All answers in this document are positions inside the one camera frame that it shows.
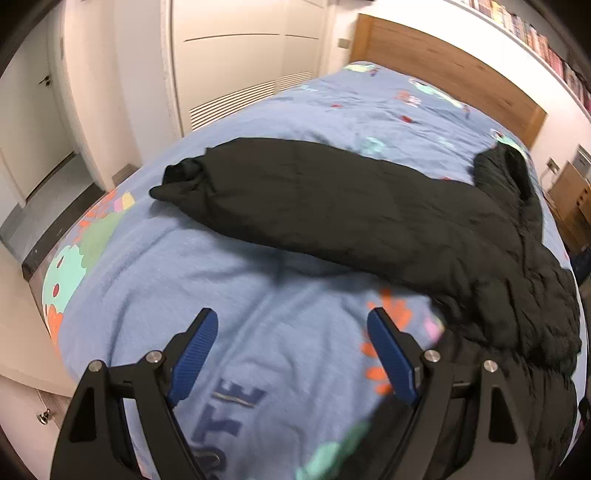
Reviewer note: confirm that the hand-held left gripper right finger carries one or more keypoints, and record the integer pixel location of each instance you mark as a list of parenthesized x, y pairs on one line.
[(390, 355)]

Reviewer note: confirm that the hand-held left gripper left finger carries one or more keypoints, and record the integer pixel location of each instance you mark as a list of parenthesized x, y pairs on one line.
[(196, 357)]

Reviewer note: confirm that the black padded jacket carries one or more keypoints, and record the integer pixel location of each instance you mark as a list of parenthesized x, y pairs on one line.
[(346, 207)]

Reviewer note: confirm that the blue printed blanket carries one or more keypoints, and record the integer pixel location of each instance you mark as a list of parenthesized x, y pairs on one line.
[(184, 277)]

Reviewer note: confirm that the metal cabinet knob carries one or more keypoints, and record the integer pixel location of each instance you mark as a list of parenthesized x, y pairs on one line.
[(45, 417)]

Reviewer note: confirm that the wooden nightstand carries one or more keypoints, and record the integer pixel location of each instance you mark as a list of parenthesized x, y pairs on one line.
[(570, 194)]

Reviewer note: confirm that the white storage box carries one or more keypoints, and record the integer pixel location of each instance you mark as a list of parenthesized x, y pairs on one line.
[(582, 159)]

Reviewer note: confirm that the white wardrobe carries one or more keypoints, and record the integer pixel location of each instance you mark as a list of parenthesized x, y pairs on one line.
[(231, 69)]

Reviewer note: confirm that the white door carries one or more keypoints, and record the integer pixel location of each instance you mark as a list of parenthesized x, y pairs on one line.
[(32, 115)]

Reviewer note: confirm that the wooden headboard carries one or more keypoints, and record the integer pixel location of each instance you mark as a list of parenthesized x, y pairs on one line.
[(438, 60)]

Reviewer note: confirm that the row of books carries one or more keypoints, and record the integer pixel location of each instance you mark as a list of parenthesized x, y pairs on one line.
[(531, 32)]

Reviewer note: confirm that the wall socket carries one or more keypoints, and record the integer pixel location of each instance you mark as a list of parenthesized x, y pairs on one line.
[(553, 164)]

